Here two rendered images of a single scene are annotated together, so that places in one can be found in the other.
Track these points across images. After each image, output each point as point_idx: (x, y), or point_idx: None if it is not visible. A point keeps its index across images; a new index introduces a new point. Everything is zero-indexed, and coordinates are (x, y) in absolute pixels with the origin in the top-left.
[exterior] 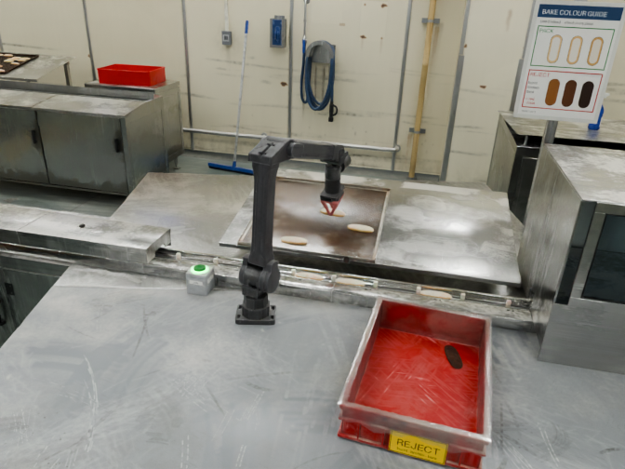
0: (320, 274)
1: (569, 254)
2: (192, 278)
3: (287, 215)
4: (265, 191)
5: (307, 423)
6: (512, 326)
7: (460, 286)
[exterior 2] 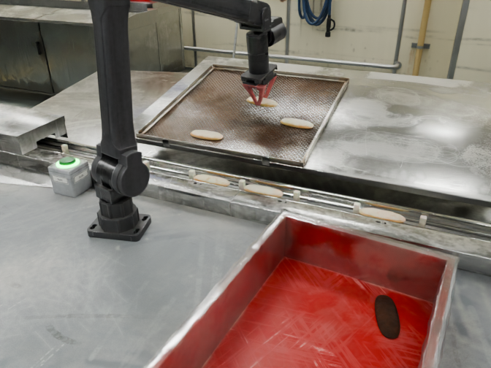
0: (227, 179)
1: None
2: (56, 174)
3: (211, 106)
4: (107, 41)
5: None
6: None
7: (426, 206)
